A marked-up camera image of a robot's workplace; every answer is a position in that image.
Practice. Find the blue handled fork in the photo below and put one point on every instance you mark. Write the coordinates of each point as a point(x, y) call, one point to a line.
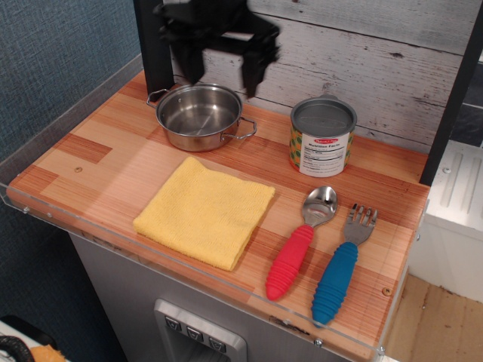
point(332, 288)

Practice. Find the black vertical post left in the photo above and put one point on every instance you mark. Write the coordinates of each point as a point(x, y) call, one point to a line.
point(156, 53)

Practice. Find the clear acrylic table guard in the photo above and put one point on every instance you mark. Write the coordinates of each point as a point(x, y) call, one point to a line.
point(94, 169)

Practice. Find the small steel pot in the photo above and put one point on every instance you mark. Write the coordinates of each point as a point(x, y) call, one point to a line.
point(200, 117)

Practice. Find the white side cabinet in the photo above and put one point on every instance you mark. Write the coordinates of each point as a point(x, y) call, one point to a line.
point(447, 251)

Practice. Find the yellow rag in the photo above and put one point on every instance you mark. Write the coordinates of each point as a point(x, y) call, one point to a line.
point(205, 214)

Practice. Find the grey toy fridge cabinet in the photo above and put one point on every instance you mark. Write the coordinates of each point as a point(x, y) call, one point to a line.
point(128, 284)

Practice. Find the red handled spoon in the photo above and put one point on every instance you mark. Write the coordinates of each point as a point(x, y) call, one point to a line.
point(318, 208)

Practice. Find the silver dispenser button panel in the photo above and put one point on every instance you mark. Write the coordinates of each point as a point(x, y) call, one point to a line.
point(188, 337)

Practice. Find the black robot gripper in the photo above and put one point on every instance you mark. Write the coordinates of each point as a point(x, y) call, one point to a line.
point(228, 26)

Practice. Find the toy tin can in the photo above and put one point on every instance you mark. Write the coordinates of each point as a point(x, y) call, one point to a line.
point(322, 130)

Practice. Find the orange object bottom left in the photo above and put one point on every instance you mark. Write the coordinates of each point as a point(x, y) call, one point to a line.
point(46, 353)

